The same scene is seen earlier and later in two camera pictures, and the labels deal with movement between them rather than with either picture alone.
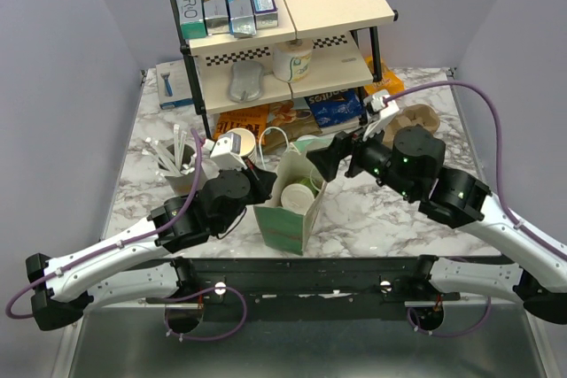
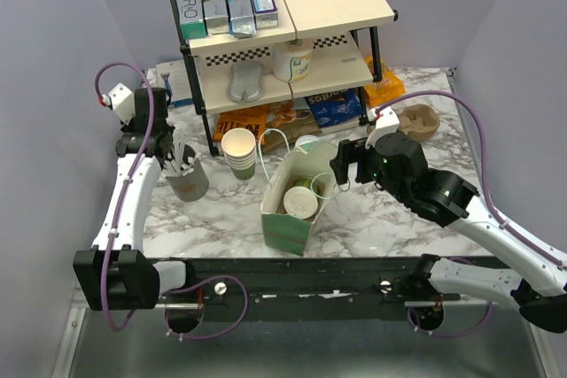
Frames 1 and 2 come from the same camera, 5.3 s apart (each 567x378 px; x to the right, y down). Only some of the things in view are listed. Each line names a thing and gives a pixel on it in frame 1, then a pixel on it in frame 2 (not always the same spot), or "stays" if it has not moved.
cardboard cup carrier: (413, 115) stays
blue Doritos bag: (337, 107) stays
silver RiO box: (215, 3) stays
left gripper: (260, 181) to (128, 128)
